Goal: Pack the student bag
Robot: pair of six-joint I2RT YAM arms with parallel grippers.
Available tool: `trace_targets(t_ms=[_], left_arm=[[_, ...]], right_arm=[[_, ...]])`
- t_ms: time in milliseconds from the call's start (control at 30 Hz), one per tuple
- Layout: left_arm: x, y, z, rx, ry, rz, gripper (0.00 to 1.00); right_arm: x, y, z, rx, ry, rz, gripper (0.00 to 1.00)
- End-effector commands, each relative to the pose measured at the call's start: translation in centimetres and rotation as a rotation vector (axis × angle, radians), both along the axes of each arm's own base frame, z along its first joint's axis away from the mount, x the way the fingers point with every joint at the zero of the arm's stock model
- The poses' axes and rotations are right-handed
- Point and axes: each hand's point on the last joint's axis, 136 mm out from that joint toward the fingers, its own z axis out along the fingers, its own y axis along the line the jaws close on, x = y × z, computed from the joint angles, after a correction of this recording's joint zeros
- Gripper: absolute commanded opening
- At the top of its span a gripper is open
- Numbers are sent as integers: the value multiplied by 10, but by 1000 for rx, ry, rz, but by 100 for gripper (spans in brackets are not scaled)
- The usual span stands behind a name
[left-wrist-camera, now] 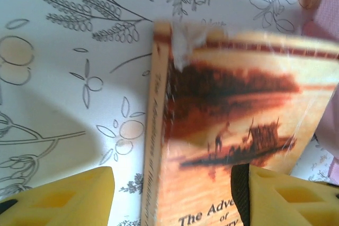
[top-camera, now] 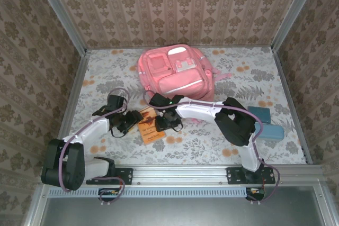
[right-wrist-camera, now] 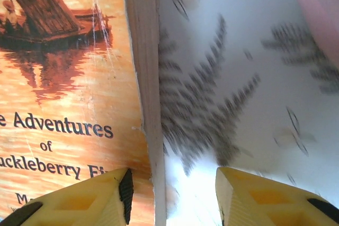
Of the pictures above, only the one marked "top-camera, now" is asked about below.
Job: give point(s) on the pink backpack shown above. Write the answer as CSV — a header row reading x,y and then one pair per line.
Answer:
x,y
180,77

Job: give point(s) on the orange paperback book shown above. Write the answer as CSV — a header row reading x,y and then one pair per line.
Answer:
x,y
149,136

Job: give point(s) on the teal case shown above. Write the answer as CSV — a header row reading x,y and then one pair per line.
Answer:
x,y
259,113

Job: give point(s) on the light blue pencil case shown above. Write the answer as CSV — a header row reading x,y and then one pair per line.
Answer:
x,y
272,132

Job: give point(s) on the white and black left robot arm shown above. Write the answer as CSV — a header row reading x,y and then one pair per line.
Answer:
x,y
92,130

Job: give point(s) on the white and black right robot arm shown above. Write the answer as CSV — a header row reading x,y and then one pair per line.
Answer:
x,y
196,112

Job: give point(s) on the floral tablecloth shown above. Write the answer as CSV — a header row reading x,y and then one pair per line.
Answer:
x,y
201,146

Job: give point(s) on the grey metal sheet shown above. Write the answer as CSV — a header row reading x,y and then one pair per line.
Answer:
x,y
172,212

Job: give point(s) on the aluminium left side rail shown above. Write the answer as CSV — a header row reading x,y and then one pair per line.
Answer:
x,y
80,64

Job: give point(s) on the aluminium rail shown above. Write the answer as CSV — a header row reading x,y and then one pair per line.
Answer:
x,y
180,174
80,64
283,77

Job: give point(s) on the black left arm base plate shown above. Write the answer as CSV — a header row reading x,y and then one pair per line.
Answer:
x,y
127,174

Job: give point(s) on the aluminium front rail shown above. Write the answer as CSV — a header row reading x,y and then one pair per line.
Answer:
x,y
180,174

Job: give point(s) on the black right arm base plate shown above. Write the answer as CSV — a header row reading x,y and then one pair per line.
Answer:
x,y
233,175

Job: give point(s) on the aluminium left corner post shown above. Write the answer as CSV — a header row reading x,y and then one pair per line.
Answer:
x,y
60,11

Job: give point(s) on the aluminium corner post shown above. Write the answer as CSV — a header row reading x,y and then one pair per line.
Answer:
x,y
295,11
60,11

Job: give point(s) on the aluminium right side rail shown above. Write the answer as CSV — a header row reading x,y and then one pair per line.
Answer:
x,y
283,77

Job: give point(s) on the aluminium right corner post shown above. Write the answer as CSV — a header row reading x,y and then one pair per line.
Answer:
x,y
295,11

